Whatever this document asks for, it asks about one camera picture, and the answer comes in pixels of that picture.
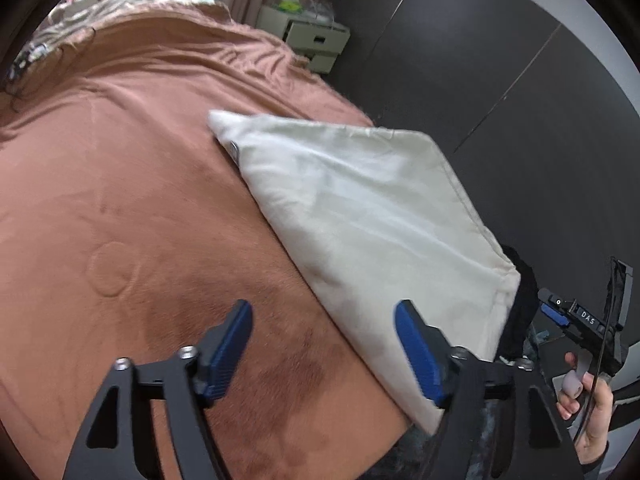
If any cream white jacket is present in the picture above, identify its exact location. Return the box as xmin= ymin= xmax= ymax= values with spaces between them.
xmin=208 ymin=110 xmax=521 ymax=432

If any person right hand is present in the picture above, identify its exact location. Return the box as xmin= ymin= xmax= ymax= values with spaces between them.
xmin=555 ymin=351 xmax=615 ymax=466

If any orange brown bed blanket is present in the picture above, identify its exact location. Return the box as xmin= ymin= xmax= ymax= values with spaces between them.
xmin=1 ymin=1 xmax=407 ymax=479

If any white bedside drawer cabinet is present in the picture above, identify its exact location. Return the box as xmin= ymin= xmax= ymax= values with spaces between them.
xmin=256 ymin=6 xmax=350 ymax=75

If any green item on cabinet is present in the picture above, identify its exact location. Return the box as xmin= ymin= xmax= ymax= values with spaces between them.
xmin=277 ymin=0 xmax=304 ymax=14

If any black cable with device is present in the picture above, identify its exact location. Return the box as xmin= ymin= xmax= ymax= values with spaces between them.
xmin=3 ymin=29 xmax=97 ymax=111

